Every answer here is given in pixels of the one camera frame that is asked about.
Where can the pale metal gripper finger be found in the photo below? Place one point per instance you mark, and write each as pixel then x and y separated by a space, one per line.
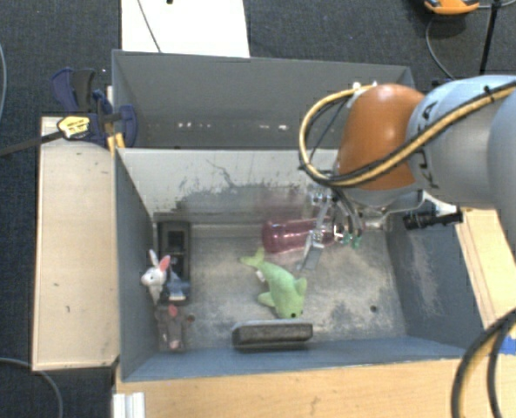
pixel 323 216
pixel 312 253

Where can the pink clear plastic cup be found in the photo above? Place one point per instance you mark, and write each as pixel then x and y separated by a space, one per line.
pixel 283 235

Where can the green toy dolphin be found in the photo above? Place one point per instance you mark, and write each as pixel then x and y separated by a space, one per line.
pixel 283 290

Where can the grey metal bin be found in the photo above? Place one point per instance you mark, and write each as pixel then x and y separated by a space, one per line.
pixel 349 285

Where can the dark green flat block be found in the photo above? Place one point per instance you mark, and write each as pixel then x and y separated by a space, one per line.
pixel 272 334

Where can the black box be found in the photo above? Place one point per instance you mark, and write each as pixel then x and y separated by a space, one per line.
pixel 175 237

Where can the grey toy mouse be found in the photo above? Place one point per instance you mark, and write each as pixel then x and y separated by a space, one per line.
pixel 172 327

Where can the white toy rabbit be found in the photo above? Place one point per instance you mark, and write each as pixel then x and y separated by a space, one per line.
pixel 155 277

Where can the pale wood board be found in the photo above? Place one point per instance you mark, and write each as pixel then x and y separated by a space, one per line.
pixel 75 255

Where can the black cylinder on white bracket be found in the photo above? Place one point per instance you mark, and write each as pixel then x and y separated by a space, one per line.
pixel 431 220

